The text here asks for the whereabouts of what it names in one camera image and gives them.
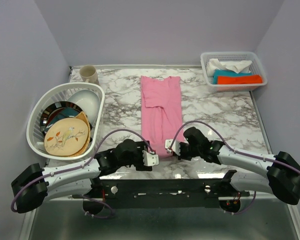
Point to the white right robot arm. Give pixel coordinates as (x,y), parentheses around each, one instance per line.
(273,174)

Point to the pink t shirt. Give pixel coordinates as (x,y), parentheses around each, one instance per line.
(161,111)

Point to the aluminium frame rail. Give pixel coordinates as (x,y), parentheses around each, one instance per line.
(264,218)

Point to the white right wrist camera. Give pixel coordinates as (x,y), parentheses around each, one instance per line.
(172,146)

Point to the orange folded t shirt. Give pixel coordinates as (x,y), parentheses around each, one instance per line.
(239,80)

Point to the white ceramic bowl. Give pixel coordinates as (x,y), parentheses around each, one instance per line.
(88,101)

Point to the beige bird pattern plate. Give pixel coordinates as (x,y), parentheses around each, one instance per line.
(67,137)

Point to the white folded t shirt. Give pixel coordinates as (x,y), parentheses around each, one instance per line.
(232,66)

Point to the white oval dish basket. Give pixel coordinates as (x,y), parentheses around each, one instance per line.
(63,92)

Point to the teal folded t shirt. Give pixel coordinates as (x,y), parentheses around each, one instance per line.
(225,73)

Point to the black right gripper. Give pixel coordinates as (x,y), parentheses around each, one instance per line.
(182,156)

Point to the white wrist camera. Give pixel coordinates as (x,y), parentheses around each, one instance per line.
(172,146)
(150,159)

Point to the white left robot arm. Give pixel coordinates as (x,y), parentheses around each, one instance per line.
(37,184)

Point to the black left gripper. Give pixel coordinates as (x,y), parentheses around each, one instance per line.
(140,166)

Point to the tan scalloped dish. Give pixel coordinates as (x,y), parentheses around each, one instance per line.
(82,116)

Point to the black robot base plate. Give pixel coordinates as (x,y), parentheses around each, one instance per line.
(164,193)

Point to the beige ceramic mug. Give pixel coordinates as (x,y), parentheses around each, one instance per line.
(88,74)

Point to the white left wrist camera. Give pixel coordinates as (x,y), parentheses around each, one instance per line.
(150,159)

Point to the teal ceramic plate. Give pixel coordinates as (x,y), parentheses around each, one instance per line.
(66,112)

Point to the dark striped rim plate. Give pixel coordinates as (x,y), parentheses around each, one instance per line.
(51,109)

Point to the white plastic mesh basket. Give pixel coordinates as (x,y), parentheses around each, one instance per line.
(255,68)

